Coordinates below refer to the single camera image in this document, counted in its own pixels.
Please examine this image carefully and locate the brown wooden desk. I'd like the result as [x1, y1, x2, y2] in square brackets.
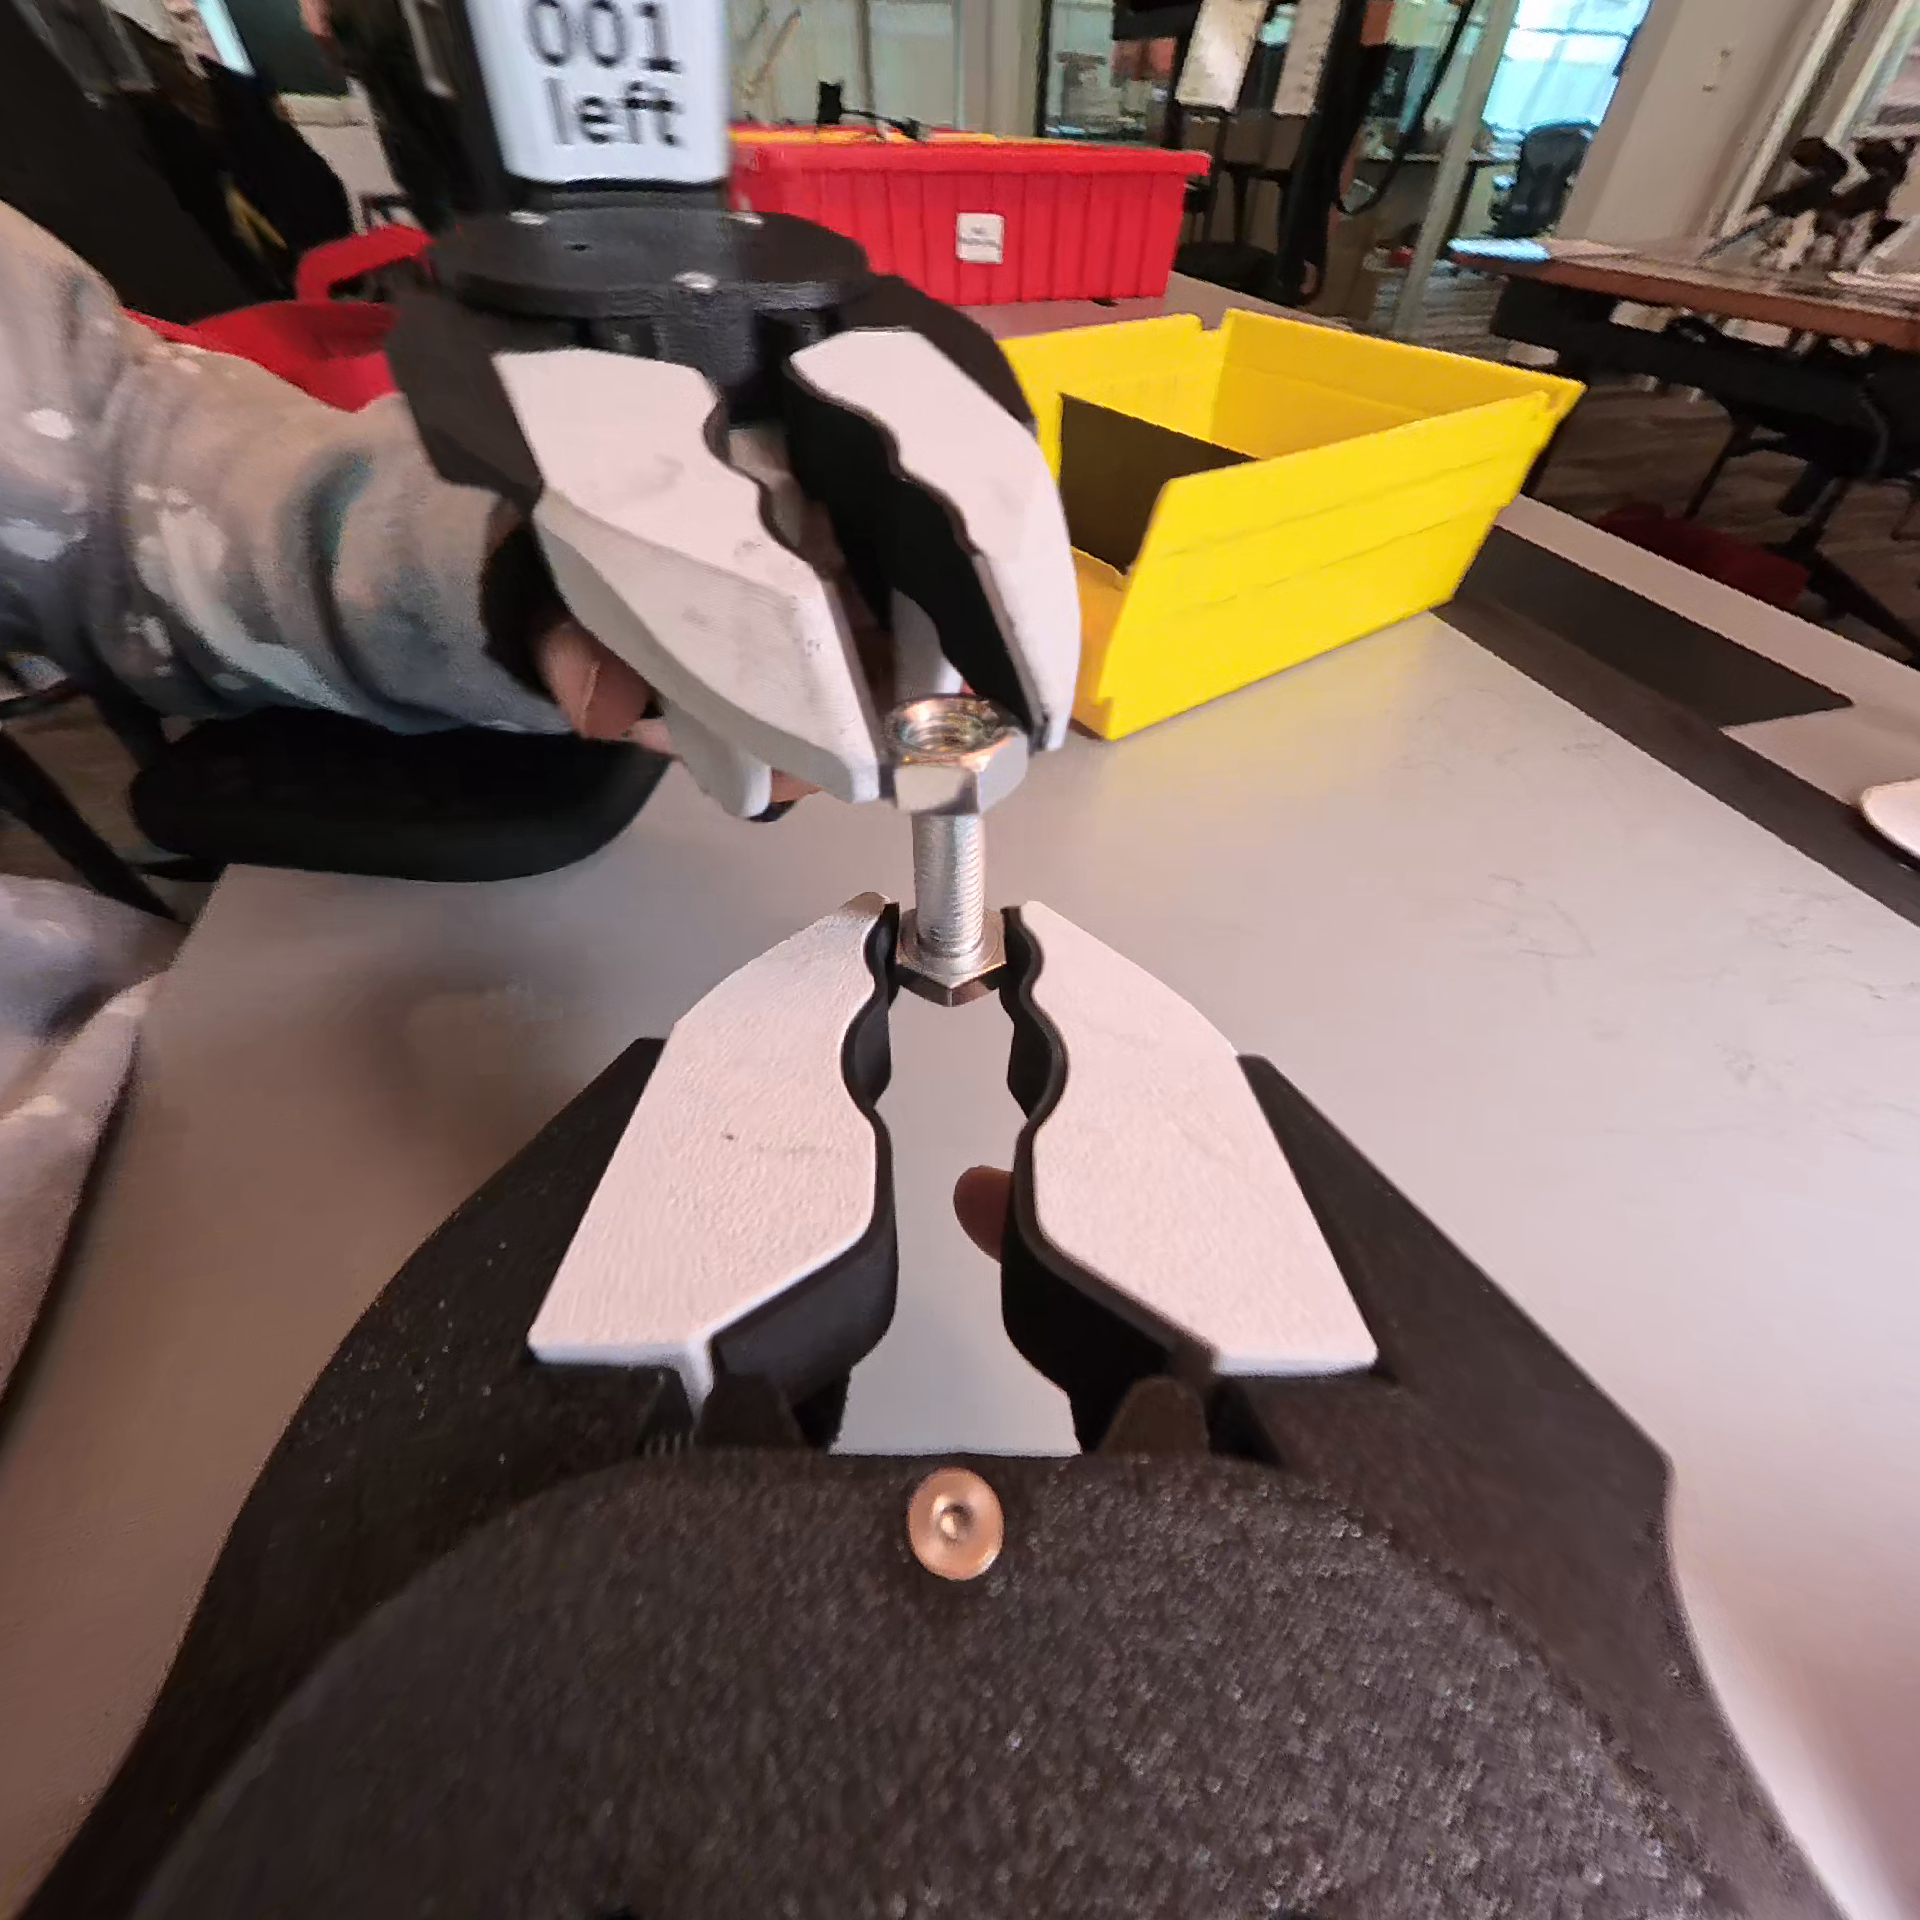
[1447, 239, 1920, 662]

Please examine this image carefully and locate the person's left hand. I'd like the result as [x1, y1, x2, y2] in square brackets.
[533, 607, 825, 825]

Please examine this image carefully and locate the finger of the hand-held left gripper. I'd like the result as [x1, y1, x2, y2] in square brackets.
[735, 328, 1085, 752]
[495, 347, 889, 817]

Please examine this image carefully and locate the silver hex nut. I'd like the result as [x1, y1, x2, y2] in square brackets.
[882, 693, 1033, 812]

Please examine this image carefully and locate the person's left forearm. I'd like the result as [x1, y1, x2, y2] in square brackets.
[0, 201, 570, 736]

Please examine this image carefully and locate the black plastic bin divider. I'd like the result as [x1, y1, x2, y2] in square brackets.
[1056, 392, 1258, 571]

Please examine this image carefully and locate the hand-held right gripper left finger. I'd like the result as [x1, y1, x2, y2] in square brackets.
[528, 891, 903, 1448]

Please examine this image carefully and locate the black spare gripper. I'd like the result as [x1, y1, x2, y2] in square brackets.
[1746, 135, 1920, 272]

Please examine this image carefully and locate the silver hex bolt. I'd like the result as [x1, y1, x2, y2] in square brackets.
[896, 803, 1007, 1009]

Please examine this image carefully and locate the red plastic basket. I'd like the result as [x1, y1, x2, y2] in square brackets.
[127, 224, 436, 414]

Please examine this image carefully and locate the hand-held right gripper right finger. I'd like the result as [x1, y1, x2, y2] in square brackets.
[1001, 900, 1378, 1448]

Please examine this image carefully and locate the red ribbed storage bin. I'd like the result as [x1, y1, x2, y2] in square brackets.
[728, 132, 1213, 309]

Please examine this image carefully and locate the person's patterned sweatshirt torso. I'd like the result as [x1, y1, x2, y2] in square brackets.
[0, 877, 167, 1396]

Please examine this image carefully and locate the yellow plastic bin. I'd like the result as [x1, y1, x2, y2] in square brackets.
[996, 307, 1585, 745]

